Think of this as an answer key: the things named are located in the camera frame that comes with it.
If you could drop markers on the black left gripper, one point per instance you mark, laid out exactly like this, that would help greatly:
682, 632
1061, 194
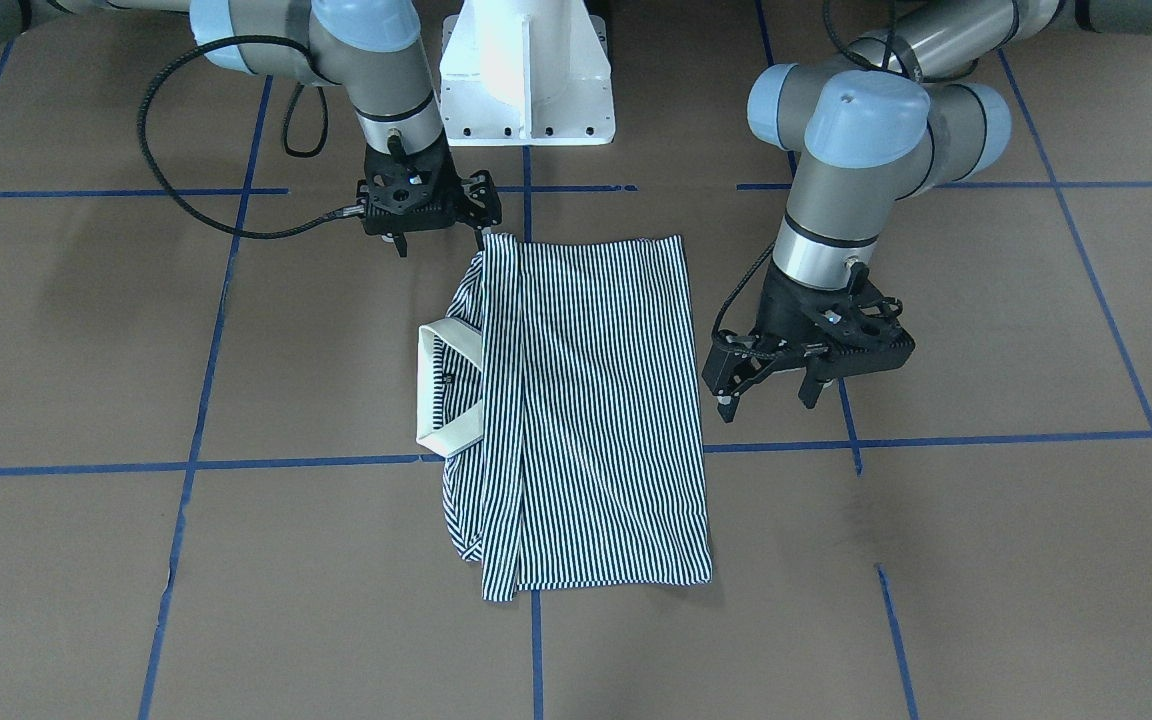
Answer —
783, 312

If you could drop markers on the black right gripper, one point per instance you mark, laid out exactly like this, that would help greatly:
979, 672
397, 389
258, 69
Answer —
481, 199

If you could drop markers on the navy white striped polo shirt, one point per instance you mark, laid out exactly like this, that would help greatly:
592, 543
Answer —
561, 391

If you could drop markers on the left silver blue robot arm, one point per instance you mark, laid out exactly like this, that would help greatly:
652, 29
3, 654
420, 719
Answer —
889, 116

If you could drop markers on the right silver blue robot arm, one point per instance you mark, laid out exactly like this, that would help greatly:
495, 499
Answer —
371, 49

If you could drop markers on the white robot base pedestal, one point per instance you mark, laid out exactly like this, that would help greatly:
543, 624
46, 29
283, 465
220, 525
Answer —
527, 73

